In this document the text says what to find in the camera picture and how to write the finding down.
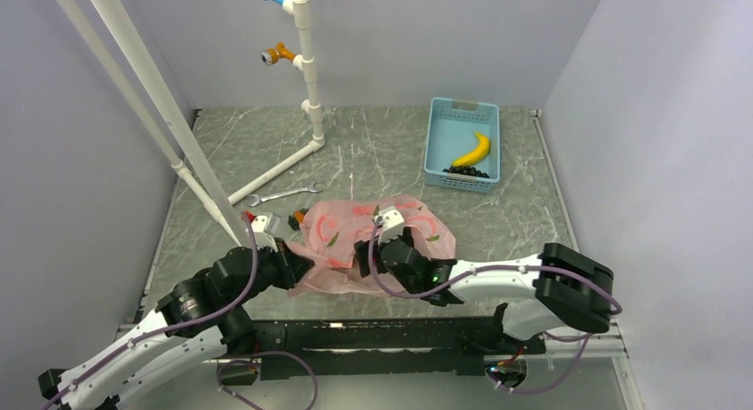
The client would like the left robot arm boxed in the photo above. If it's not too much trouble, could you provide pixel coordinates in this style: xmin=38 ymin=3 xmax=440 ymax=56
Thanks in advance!
xmin=38 ymin=213 xmax=314 ymax=409

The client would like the yellow fake banana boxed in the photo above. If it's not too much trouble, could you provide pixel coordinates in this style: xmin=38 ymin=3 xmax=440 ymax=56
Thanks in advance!
xmin=451 ymin=132 xmax=491 ymax=168

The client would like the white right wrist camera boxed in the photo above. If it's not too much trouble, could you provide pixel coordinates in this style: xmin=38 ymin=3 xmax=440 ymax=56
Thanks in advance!
xmin=374 ymin=206 xmax=406 ymax=245

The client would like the light blue plastic basket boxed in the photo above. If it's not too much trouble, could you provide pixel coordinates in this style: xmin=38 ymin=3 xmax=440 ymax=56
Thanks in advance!
xmin=424 ymin=97 xmax=502 ymax=193

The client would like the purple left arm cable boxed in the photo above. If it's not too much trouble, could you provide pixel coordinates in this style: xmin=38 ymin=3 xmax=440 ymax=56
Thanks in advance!
xmin=41 ymin=213 xmax=260 ymax=410

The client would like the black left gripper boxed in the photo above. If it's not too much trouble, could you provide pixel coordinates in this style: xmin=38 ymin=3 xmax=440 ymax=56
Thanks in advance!
xmin=226 ymin=236 xmax=315 ymax=310

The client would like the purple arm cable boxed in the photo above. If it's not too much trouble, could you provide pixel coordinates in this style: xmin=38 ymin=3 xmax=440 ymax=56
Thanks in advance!
xmin=367 ymin=216 xmax=623 ymax=318
xmin=41 ymin=213 xmax=260 ymax=410

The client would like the white PVC pipe stand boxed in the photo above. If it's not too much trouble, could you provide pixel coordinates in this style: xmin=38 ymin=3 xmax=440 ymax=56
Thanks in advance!
xmin=226 ymin=0 xmax=327 ymax=207

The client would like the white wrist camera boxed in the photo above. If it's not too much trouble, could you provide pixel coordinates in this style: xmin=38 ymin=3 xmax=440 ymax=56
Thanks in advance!
xmin=374 ymin=206 xmax=406 ymax=245
xmin=242 ymin=210 xmax=280 ymax=253

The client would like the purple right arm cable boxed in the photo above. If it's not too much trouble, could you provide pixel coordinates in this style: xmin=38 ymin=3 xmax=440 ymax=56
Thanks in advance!
xmin=367 ymin=216 xmax=623 ymax=318

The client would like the dark fake grape bunch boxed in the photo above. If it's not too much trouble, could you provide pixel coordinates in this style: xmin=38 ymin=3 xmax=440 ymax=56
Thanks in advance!
xmin=442 ymin=166 xmax=489 ymax=178

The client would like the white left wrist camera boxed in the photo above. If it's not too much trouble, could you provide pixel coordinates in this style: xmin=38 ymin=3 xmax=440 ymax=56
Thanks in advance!
xmin=242 ymin=210 xmax=280 ymax=253

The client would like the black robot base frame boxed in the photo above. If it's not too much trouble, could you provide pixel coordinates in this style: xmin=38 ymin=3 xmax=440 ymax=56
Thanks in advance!
xmin=223 ymin=312 xmax=546 ymax=385

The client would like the white diagonal support pole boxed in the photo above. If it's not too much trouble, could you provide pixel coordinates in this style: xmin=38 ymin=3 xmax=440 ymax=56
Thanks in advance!
xmin=55 ymin=0 xmax=253 ymax=247

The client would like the silver open-end wrench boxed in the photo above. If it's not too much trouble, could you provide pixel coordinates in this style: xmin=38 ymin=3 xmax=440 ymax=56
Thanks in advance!
xmin=247 ymin=182 xmax=326 ymax=207

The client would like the pink plastic bag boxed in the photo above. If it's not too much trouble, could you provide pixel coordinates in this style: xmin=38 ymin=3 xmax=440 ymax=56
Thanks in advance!
xmin=287 ymin=194 xmax=456 ymax=297

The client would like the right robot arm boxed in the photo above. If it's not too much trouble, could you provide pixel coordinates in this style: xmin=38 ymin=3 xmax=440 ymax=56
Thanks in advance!
xmin=354 ymin=232 xmax=622 ymax=352

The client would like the orange hook on pipe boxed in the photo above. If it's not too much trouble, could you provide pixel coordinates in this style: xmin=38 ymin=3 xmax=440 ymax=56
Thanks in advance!
xmin=260 ymin=42 xmax=297 ymax=66

